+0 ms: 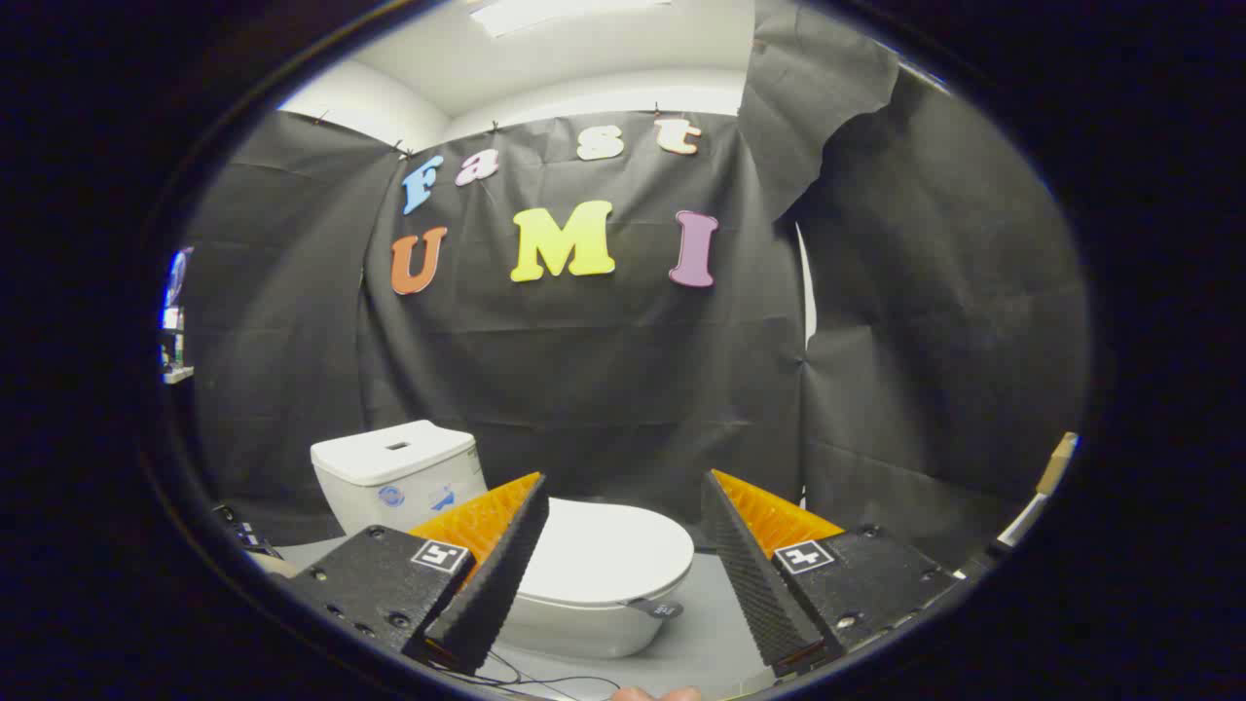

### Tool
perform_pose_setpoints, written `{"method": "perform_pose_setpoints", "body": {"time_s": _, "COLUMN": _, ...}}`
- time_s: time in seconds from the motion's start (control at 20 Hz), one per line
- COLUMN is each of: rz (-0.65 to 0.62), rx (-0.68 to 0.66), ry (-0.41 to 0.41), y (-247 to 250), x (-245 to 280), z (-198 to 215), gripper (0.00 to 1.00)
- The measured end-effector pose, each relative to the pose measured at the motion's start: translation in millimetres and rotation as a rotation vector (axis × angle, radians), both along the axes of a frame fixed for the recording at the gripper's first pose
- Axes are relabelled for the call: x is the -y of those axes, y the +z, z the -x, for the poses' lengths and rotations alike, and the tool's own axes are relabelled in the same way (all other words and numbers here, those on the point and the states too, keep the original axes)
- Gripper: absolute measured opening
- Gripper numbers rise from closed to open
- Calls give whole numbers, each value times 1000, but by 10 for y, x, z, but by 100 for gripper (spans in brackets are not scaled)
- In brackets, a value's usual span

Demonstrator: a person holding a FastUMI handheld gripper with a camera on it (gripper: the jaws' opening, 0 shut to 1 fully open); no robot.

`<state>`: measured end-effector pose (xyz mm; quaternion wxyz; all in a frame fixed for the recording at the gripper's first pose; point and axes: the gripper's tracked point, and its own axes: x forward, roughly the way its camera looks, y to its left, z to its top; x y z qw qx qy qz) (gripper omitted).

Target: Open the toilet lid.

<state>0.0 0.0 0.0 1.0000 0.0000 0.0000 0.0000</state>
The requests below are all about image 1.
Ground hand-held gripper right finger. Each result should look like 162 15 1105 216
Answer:
701 469 960 680

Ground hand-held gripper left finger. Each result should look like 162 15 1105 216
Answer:
282 472 549 675

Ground white toilet lid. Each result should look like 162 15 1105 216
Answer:
514 498 696 620

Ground white toilet bowl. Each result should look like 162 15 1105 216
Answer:
492 574 684 660

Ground white toilet tank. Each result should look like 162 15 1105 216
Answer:
310 421 488 538

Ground black backdrop cloth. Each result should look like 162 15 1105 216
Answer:
185 0 1091 571

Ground white board edge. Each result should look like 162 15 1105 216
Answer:
995 492 1048 548

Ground cardboard piece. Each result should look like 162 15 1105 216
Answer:
1035 431 1080 496

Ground computer monitor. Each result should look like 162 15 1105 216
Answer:
164 247 194 330

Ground thin black cables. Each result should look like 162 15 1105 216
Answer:
428 643 624 698

